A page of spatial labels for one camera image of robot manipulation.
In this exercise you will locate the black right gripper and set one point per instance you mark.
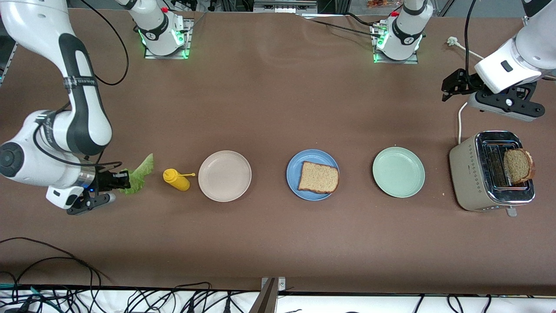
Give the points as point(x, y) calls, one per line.
point(103, 180)

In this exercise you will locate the beige chrome toaster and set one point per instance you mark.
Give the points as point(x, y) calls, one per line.
point(467, 174)

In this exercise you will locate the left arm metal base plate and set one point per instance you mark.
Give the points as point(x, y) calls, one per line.
point(410, 61)

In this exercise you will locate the yellow mustard squeeze bottle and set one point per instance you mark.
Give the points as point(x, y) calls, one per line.
point(178, 181)

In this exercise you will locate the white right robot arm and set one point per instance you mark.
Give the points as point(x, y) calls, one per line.
point(78, 130)

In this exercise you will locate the beige plate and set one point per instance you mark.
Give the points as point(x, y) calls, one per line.
point(224, 176)

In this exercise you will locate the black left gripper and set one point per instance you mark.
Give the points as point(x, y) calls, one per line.
point(463, 82)

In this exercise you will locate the light green plate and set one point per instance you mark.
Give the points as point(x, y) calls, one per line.
point(398, 172)

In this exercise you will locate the blue plate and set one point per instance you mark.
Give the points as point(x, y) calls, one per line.
point(295, 174)

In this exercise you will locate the metal table edge bracket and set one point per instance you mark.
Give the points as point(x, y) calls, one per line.
point(268, 298)

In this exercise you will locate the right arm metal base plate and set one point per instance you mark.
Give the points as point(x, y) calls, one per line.
point(189, 43)

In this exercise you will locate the grey metal box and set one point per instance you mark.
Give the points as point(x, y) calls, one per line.
point(284, 6)

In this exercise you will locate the green lettuce leaf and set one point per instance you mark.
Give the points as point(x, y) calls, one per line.
point(143, 169)

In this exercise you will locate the orange snack packet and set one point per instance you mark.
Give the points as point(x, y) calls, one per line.
point(378, 3)

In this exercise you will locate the brown bread slice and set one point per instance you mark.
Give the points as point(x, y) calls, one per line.
point(318, 178)
point(519, 166)

